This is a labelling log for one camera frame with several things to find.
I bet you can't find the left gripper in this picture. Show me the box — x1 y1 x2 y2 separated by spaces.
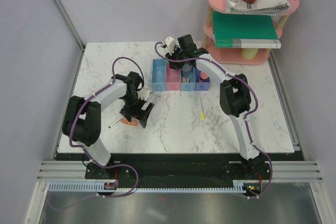
120 93 153 128

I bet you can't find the orange highlighter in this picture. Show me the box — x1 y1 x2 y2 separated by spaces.
120 118 139 126

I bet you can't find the clear paperclip jar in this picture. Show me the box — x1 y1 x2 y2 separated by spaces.
181 63 193 77

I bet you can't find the light blue drawer bin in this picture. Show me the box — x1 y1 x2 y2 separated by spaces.
151 59 167 92
180 68 195 91

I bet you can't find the pink drawer bin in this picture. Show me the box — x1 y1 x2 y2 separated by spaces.
166 65 181 91

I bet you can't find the pink cap glue bottle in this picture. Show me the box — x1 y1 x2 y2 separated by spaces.
199 71 208 82

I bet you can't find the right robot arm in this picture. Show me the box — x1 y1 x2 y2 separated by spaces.
161 35 260 179

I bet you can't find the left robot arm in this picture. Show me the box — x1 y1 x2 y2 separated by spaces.
62 71 154 179

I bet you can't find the black white marker pen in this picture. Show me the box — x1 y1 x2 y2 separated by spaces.
108 119 121 128

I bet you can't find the yellow cap white pen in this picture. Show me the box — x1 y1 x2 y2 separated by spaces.
199 98 205 120

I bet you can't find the green book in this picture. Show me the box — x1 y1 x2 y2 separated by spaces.
212 12 281 49

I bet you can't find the yellow foam roll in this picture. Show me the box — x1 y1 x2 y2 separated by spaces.
240 48 258 60

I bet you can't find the pink three tier shelf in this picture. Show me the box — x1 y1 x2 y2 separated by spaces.
202 0 299 65

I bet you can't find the grey spiral notebook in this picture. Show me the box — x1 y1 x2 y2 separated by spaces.
226 0 291 16

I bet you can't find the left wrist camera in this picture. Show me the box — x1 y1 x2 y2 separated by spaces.
138 89 151 102

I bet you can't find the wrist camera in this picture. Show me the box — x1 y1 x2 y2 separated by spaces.
138 89 151 102
162 37 177 55

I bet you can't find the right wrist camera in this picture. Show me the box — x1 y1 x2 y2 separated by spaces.
162 37 177 55

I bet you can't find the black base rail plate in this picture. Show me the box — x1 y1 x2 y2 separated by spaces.
56 153 272 187

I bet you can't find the white cable duct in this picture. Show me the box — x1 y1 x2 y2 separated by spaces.
48 181 254 193

